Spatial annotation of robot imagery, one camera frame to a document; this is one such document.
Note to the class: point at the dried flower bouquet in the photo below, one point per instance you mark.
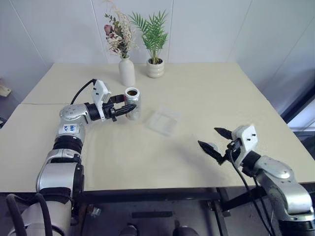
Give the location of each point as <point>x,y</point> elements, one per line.
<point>120,41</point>

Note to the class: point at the black metal table frame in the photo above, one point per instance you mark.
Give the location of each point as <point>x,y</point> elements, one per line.
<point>147,196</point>

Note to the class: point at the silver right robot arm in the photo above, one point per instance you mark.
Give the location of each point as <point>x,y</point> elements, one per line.
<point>278,177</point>

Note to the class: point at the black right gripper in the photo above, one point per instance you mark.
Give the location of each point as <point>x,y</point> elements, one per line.
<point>232,150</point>

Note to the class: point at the dark glass panel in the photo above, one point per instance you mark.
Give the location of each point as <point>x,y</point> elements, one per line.
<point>300,108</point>

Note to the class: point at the white ribbed plant pot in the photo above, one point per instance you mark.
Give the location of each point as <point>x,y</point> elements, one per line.
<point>155,70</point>

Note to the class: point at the white ceramic vase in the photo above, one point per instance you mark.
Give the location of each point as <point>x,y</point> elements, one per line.
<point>126,73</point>

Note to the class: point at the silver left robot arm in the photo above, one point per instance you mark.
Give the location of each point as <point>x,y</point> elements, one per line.
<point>61,177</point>

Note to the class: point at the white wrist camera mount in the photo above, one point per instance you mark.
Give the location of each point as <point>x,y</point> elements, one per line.
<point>99,91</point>
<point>247,140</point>

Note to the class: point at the dark rounded shape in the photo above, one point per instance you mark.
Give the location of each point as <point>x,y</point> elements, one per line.
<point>184,231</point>
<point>129,231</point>

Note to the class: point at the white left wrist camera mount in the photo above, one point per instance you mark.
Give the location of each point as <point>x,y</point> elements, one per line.
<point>99,91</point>

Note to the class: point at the green palm plant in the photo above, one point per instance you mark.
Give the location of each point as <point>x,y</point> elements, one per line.
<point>153,34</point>

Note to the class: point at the clear plastic container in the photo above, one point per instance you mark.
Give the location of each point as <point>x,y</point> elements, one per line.
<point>163,121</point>

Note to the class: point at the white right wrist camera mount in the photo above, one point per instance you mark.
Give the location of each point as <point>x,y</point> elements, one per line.
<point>247,140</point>

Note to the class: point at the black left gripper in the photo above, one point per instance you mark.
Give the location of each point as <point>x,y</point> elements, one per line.
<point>108,111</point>

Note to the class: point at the silver metal can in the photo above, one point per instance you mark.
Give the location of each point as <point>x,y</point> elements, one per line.
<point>134,100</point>

